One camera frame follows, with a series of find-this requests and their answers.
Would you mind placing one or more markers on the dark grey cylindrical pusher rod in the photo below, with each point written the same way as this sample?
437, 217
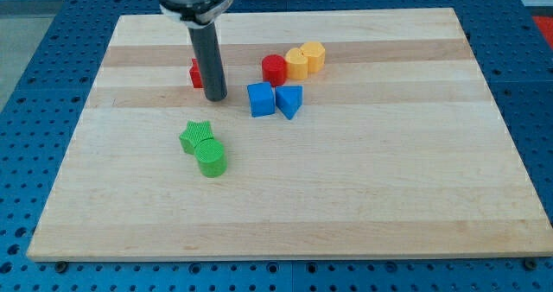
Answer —
207, 53

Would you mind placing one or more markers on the blue cube block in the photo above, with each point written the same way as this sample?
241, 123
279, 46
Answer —
262, 99

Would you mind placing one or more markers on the blue triangle block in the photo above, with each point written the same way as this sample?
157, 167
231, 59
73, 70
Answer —
289, 99

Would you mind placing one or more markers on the red cylinder block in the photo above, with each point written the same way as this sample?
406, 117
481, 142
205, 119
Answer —
274, 69

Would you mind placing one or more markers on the green star block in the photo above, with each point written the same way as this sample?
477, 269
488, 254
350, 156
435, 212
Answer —
194, 134

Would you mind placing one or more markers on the yellow heart block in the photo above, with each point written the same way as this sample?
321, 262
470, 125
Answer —
296, 64

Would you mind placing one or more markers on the yellow hexagon block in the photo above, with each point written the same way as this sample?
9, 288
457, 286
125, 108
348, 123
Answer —
315, 53

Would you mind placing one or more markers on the green cylinder block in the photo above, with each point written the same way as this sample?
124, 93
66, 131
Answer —
211, 157

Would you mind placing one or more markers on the wooden board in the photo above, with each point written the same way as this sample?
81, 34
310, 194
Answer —
398, 151

